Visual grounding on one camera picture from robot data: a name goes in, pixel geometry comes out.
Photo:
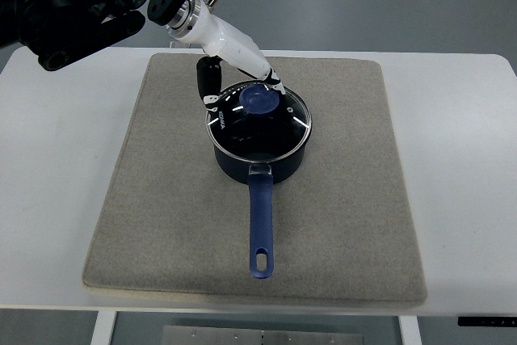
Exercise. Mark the beige fabric mat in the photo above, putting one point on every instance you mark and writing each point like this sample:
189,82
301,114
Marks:
339,231

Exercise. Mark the grey metal base plate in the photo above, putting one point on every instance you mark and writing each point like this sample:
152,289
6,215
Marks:
213,335

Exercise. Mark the glass pot lid blue knob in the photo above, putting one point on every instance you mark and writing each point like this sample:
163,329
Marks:
252,121

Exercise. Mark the black table control panel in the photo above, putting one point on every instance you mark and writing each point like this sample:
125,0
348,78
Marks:
492,321

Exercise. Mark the white left table leg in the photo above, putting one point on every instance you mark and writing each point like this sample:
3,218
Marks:
104,328

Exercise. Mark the white table leg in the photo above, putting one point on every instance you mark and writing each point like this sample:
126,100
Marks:
104,328
410,332

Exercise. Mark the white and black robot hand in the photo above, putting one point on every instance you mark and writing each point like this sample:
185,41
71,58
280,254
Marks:
194,23

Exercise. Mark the dark blue saucepan blue handle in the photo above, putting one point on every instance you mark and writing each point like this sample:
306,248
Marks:
260,177

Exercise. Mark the white right table leg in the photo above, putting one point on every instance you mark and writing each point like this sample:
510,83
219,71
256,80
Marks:
410,332

